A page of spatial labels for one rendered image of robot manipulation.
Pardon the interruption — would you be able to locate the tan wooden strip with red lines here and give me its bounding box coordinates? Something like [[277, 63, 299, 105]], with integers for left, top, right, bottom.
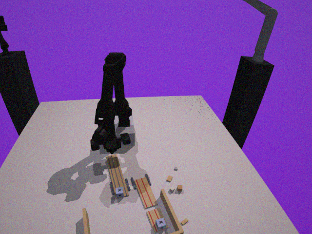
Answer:
[[134, 177, 151, 194]]

